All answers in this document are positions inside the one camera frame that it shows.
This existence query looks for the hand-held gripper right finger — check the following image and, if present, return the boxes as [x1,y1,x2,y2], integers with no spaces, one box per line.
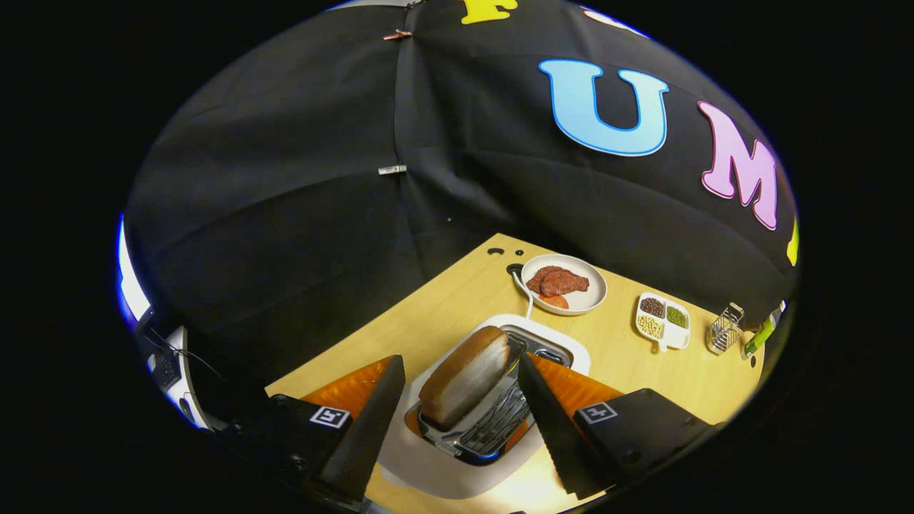
[517,351,722,500]

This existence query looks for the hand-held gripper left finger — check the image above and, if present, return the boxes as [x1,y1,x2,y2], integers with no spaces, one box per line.
[228,355,406,504]

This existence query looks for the plain white bread slice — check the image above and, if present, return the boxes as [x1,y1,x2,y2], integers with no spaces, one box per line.
[418,326,511,431]

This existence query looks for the white toaster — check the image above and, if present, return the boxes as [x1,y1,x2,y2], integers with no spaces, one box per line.
[377,314,592,500]

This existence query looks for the round white plate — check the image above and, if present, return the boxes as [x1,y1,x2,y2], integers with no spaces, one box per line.
[521,254,608,316]

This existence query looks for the divided white dish with beans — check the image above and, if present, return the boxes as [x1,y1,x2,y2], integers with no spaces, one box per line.
[636,291,692,353]

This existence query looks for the brown meat slice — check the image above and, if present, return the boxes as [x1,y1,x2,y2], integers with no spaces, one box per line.
[526,266,591,297]

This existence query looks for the white curved object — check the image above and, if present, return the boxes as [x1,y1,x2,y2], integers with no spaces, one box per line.
[146,325,209,430]

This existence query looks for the green label water bottle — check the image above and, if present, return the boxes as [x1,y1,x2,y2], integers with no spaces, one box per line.
[741,314,778,360]

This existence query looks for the black backdrop cloth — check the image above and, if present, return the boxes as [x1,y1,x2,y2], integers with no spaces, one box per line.
[121,0,800,408]

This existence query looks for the white toaster cable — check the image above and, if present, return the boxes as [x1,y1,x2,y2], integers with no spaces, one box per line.
[511,270,535,319]

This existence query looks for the metal wire utensil holder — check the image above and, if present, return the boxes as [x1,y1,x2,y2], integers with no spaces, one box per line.
[706,302,745,356]

